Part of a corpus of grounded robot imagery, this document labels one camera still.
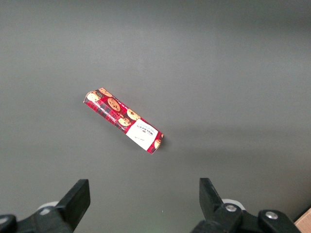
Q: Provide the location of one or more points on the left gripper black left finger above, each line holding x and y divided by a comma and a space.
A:
73, 204

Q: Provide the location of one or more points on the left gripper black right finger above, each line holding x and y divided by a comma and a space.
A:
211, 208

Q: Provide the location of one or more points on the red tartan cookie box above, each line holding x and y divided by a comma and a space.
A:
121, 119

